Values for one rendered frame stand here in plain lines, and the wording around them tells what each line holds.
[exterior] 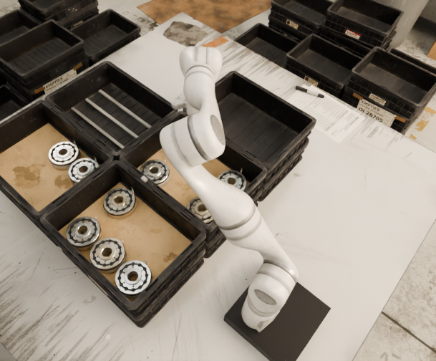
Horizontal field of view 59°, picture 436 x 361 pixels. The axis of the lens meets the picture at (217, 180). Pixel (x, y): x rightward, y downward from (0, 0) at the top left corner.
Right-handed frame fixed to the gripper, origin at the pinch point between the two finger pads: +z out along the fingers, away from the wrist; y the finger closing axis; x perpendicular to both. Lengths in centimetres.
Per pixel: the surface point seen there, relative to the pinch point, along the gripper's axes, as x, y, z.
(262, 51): 63, 136, 73
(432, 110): -47, 199, 99
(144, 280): -14.5, -38.9, 14.9
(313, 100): -5, 74, 30
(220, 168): -3.6, 7.4, 17.4
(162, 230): -5.6, -23.5, 17.6
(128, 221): 4.5, -28.5, 17.7
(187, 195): -2.6, -8.6, 17.5
